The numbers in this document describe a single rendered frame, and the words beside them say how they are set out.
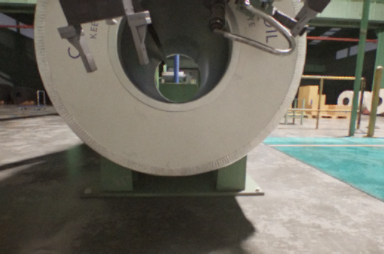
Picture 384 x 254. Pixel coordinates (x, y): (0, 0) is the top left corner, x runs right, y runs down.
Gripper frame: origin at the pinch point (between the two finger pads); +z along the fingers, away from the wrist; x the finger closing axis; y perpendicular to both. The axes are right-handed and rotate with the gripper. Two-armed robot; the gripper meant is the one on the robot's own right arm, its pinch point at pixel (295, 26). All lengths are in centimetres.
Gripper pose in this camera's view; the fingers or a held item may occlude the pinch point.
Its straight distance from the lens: 89.0
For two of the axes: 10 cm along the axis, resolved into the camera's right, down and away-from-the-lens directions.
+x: -3.2, 7.1, -6.3
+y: -9.0, -4.4, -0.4
